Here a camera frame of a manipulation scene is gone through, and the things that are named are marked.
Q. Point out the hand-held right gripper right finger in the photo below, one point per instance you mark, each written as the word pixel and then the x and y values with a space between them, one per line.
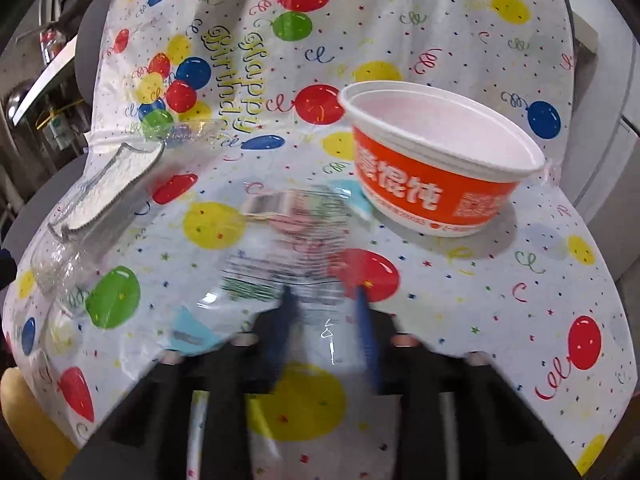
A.
pixel 365 330

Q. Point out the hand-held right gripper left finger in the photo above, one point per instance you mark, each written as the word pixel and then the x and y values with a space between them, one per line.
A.
pixel 282 320

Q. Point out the clear printed plastic wrapper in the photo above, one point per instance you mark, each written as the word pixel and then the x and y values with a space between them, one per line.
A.
pixel 280 260

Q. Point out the orange and white paper bowl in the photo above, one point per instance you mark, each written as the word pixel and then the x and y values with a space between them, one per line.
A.
pixel 425 190

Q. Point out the clear plastic clamshell container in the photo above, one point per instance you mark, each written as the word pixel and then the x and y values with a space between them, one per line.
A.
pixel 110 190

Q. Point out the balloon print plastic tablecloth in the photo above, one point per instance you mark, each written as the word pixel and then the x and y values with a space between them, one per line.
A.
pixel 450 60

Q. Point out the grey refrigerator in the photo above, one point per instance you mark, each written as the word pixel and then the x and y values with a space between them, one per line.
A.
pixel 620 185

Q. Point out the dark grey office chair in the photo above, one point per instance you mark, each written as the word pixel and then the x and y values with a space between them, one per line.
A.
pixel 92 60

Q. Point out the white kitchen counter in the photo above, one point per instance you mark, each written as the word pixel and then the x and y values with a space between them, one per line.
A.
pixel 45 80

